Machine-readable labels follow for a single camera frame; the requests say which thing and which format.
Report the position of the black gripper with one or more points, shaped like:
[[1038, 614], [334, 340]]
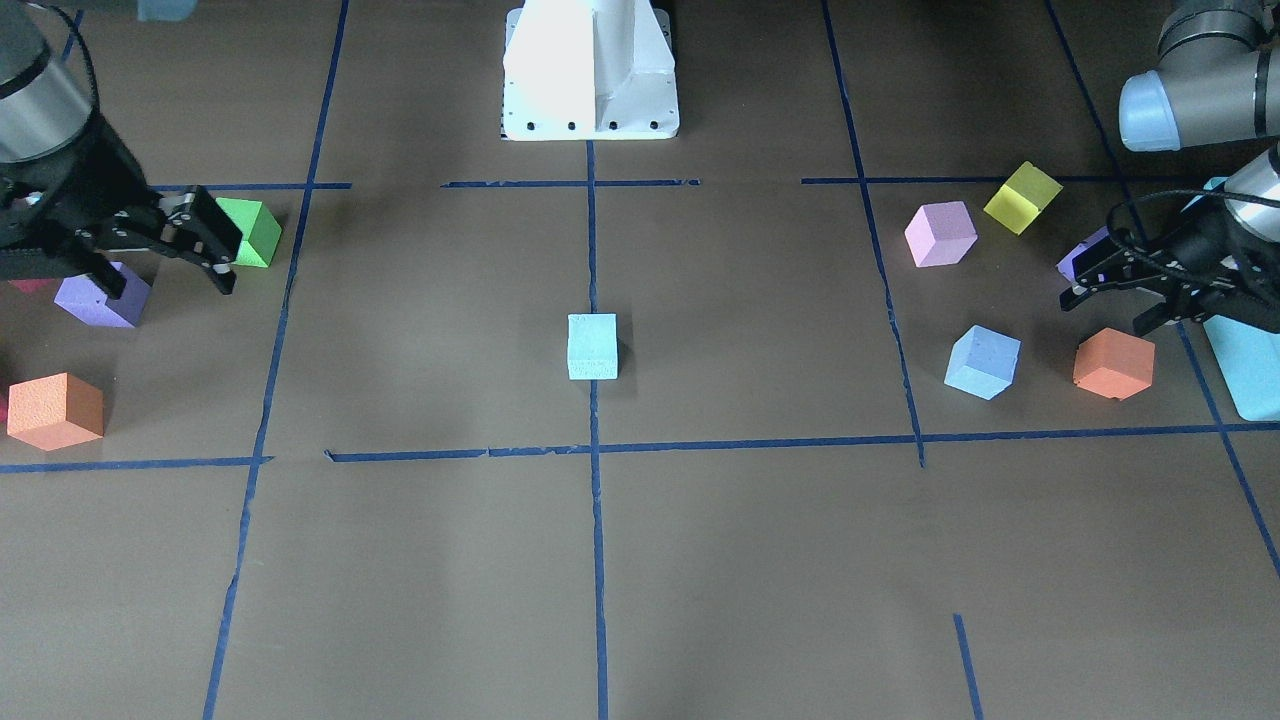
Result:
[[103, 171], [1200, 250]]

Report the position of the light blue foam block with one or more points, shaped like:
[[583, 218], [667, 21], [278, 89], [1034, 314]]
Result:
[[982, 362], [592, 348]]

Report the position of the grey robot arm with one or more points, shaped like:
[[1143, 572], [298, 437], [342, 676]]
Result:
[[1216, 81], [43, 107]]

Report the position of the orange foam block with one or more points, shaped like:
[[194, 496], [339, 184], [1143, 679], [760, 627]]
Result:
[[57, 411], [1114, 364]]

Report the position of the teal plastic bin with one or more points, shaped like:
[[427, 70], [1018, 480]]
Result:
[[1248, 360]]

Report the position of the green foam block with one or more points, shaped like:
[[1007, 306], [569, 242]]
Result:
[[260, 230]]

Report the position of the dark red foam block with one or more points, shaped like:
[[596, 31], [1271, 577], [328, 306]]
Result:
[[31, 285]]

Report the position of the yellow foam block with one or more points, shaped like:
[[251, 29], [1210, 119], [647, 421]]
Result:
[[1022, 198]]

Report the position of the pink foam block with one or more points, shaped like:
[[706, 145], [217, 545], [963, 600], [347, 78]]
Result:
[[940, 233]]

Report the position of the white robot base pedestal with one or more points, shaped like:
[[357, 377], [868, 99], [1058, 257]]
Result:
[[589, 71]]

